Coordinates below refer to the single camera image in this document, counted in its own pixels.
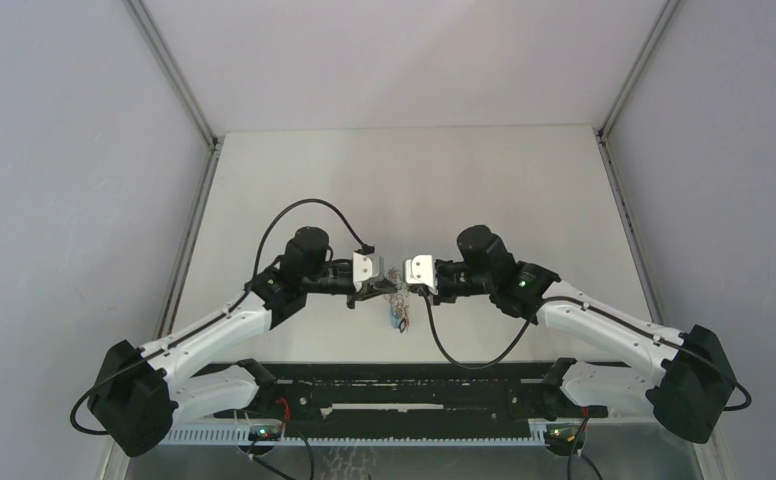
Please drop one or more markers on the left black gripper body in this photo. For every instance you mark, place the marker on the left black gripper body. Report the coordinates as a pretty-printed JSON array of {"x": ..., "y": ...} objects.
[{"x": 331, "y": 280}]

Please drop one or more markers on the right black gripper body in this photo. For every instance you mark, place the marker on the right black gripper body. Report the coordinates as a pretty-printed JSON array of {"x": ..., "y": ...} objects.
[{"x": 457, "y": 281}]

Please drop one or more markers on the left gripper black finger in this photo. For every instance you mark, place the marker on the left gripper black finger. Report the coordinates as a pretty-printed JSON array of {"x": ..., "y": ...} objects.
[
  {"x": 362, "y": 296},
  {"x": 379, "y": 287}
]

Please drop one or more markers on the large keyring with key tags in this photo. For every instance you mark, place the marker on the large keyring with key tags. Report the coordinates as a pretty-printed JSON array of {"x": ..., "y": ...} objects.
[{"x": 397, "y": 301}]

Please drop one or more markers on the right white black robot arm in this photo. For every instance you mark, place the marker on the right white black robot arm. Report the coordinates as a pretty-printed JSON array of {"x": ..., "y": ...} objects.
[{"x": 683, "y": 379}]

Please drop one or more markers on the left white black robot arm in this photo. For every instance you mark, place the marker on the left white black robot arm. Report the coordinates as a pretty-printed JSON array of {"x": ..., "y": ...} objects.
[{"x": 142, "y": 392}]

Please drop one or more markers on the left circuit board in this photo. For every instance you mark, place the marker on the left circuit board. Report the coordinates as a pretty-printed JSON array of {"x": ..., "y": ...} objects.
[{"x": 265, "y": 433}]

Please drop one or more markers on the circuit board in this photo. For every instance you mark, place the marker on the circuit board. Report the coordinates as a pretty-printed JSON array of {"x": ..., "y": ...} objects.
[
  {"x": 265, "y": 433},
  {"x": 562, "y": 441}
]

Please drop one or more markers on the right circuit board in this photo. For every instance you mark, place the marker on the right circuit board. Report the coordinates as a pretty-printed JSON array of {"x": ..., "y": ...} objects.
[{"x": 562, "y": 441}]

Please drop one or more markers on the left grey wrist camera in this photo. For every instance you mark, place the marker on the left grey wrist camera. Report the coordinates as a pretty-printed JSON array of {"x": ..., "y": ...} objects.
[{"x": 367, "y": 270}]

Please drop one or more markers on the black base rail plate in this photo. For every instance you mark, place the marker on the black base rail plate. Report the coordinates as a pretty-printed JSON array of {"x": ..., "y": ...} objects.
[{"x": 426, "y": 399}]

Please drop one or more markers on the left aluminium frame post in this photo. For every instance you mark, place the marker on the left aluminium frame post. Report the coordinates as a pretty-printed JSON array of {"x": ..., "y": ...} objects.
[{"x": 144, "y": 20}]

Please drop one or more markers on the aluminium frame post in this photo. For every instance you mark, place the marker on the aluminium frame post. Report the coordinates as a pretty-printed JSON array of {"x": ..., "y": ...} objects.
[
  {"x": 603, "y": 137},
  {"x": 144, "y": 20}
]

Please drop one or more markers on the right aluminium frame post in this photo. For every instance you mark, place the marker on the right aluminium frame post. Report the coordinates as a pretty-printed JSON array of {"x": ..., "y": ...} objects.
[{"x": 603, "y": 137}]

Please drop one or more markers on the white slotted cable duct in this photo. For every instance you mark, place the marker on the white slotted cable duct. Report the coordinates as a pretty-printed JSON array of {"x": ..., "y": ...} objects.
[{"x": 530, "y": 434}]

